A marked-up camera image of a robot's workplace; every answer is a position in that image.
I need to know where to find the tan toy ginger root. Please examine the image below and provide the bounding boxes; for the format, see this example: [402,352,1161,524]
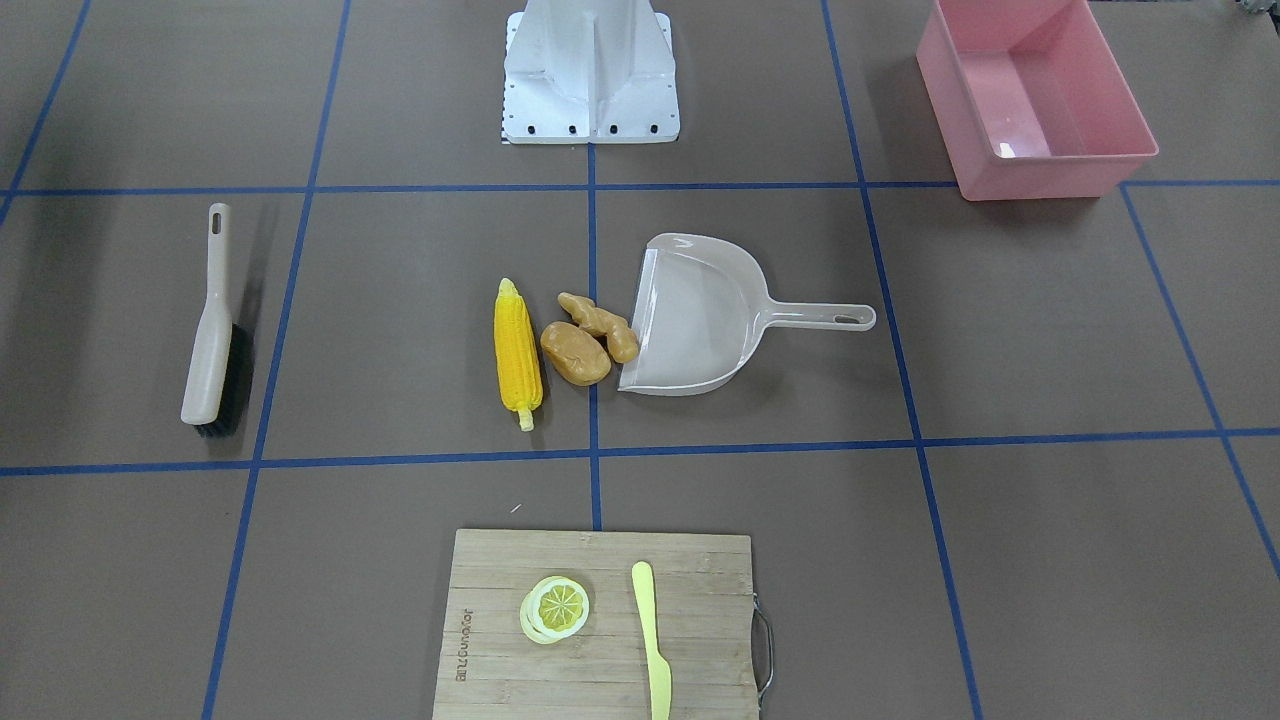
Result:
[557,292,640,364]

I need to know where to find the brown toy potato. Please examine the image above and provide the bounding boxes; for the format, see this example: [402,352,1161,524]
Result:
[539,322,613,387]

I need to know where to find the beige plastic dustpan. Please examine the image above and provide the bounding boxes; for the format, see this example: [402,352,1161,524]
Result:
[618,233,877,396]

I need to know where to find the yellow toy corn cob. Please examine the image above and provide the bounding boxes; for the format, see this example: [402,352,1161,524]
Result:
[493,277,543,432]

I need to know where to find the beige brush black bristles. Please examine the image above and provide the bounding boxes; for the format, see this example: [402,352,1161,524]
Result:
[180,202,253,438]

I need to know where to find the pink plastic bin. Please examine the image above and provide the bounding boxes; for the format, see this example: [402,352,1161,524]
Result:
[916,1,1158,202]

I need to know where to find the yellow toy lemon slice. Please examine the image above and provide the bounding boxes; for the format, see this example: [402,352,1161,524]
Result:
[517,577,591,644]

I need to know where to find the yellow plastic toy knife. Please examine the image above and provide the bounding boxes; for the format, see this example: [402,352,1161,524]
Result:
[631,561,673,719]

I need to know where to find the bamboo cutting board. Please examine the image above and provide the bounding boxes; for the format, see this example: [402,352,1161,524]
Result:
[431,529,760,719]

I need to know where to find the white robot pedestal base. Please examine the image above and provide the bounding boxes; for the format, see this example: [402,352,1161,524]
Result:
[500,1,681,145]

